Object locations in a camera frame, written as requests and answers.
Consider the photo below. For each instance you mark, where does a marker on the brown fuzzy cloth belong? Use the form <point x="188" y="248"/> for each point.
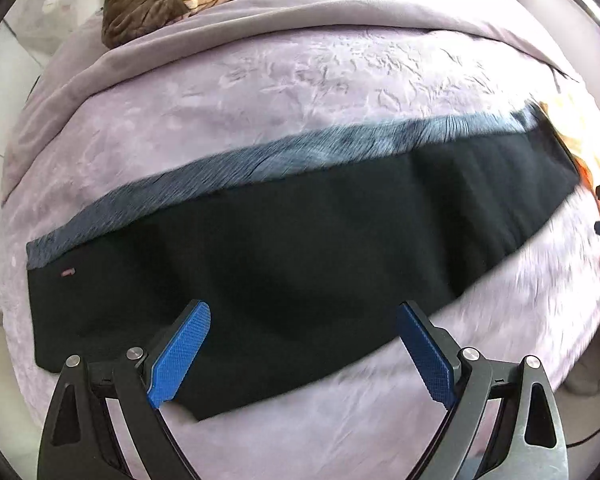
<point x="140" y="10"/>

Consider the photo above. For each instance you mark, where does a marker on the black pants with blue lining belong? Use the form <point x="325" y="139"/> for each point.
<point x="280" y="240"/>

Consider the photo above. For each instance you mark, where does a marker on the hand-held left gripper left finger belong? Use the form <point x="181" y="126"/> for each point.
<point x="180" y="355"/>

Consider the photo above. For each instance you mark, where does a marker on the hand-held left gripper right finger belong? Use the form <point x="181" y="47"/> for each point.
<point x="425" y="355"/>

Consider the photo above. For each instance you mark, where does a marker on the white fan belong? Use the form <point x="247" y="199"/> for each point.
<point x="50" y="10"/>

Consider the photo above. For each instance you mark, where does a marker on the purple embossed blanket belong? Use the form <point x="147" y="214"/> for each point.
<point x="280" y="75"/>

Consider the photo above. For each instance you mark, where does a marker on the grey purple duvet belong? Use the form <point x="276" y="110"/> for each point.
<point x="330" y="10"/>

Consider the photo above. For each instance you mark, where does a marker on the orange cloth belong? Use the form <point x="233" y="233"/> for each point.
<point x="582" y="167"/>

